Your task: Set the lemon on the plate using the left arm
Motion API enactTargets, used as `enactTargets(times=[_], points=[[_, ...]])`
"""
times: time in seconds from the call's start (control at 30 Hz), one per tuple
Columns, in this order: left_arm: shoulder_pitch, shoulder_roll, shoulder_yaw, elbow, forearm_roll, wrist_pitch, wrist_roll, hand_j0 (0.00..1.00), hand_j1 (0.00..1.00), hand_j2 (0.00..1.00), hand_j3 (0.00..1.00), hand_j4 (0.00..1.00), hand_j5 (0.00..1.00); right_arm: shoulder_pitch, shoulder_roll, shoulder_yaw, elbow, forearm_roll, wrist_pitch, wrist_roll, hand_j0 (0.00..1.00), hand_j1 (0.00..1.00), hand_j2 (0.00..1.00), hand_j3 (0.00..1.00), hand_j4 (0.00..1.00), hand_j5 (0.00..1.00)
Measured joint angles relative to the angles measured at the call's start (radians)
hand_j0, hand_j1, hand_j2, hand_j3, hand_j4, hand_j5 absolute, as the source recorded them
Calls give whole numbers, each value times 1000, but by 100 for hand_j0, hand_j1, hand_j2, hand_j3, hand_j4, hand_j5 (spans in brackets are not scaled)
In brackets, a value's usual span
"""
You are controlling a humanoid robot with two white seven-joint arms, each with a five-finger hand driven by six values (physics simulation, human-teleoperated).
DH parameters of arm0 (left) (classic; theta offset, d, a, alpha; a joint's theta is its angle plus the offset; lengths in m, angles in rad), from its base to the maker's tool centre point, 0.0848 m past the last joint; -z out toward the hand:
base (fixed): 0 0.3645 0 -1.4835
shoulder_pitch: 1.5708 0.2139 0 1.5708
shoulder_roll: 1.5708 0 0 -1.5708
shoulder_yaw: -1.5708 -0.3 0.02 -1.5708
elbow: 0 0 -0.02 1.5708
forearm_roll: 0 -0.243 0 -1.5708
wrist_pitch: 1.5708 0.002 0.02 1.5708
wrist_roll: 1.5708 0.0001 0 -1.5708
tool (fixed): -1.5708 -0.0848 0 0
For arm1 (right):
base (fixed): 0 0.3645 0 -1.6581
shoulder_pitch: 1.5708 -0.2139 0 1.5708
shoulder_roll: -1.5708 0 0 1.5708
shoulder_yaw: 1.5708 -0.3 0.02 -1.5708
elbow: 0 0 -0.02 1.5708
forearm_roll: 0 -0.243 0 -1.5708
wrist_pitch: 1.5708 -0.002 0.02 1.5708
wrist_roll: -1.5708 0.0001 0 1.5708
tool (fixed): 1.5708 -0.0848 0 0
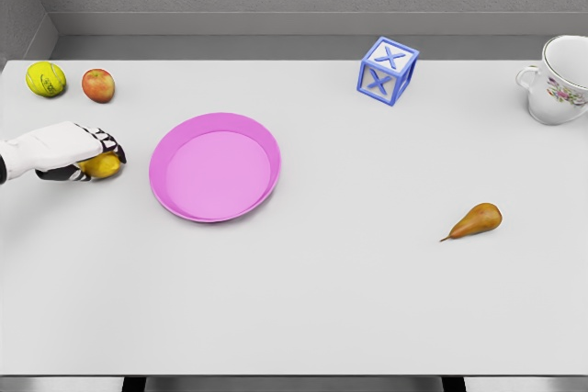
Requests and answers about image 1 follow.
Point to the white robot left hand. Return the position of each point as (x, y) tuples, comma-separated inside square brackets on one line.
[(59, 146)]

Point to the yellow lemon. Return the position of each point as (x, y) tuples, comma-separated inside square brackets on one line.
[(105, 166)]

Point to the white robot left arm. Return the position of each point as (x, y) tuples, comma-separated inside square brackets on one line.
[(8, 160)]

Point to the pink round plate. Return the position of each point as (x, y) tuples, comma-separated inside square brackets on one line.
[(216, 171)]

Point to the yellow-green tennis ball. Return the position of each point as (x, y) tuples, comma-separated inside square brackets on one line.
[(45, 79)]

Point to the red apple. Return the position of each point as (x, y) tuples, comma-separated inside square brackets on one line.
[(98, 85)]

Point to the blue letter X block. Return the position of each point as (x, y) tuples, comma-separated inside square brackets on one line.
[(386, 71)]

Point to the brown pear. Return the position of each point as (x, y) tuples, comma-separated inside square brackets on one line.
[(478, 221)]

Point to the white floral teacup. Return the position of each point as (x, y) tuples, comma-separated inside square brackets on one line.
[(558, 82)]

